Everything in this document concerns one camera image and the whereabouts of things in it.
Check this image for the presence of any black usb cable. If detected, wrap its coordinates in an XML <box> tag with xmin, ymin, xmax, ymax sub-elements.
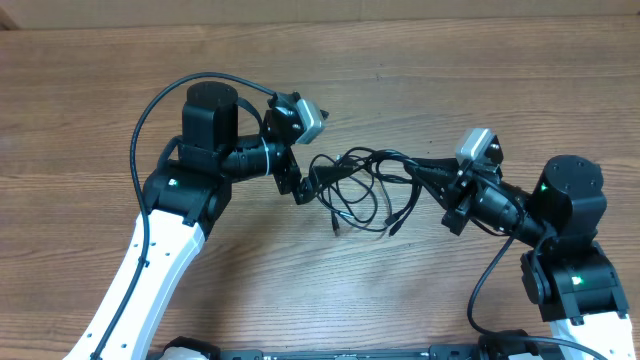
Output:
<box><xmin>308</xmin><ymin>146</ymin><xmax>424</xmax><ymax>237</ymax></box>

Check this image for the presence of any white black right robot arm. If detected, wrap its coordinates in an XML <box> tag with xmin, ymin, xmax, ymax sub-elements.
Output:
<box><xmin>405</xmin><ymin>129</ymin><xmax>636</xmax><ymax>359</ymax></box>

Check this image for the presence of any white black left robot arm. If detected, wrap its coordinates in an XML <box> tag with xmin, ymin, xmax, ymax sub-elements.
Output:
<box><xmin>67</xmin><ymin>74</ymin><xmax>342</xmax><ymax>359</ymax></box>

